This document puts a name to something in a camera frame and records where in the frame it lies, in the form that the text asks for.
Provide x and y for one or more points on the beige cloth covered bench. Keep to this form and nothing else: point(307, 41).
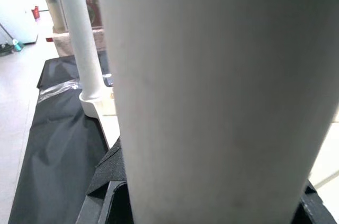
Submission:
point(63, 41)

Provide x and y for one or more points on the black tablecloth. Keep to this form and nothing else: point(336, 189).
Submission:
point(53, 142)

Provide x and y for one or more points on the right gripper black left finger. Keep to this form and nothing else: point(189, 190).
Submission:
point(108, 187)

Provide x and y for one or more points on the white plastic table leg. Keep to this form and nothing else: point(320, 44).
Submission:
point(79, 22)
point(212, 89)

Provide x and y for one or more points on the orange lidded storage box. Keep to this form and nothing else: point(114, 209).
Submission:
point(91, 1)

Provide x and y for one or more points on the white plastic children table top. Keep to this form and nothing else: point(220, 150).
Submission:
point(108, 126)

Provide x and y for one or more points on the small teal cleaning brush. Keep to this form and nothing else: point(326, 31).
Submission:
point(18, 45)

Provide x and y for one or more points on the small red bottle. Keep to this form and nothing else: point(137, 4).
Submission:
point(36, 12)

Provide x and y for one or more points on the clear plastic film piece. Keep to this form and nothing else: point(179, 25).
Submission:
point(58, 89)

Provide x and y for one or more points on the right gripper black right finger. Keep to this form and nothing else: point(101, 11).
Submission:
point(313, 209)

